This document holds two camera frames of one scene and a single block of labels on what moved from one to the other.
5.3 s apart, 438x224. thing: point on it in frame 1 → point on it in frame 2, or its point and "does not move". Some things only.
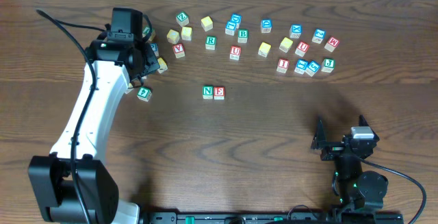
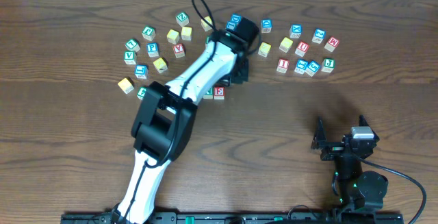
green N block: [207, 92] does not move
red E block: [219, 92] does not move
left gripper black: [152, 64] → [240, 72]
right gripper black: [337, 148] does not move
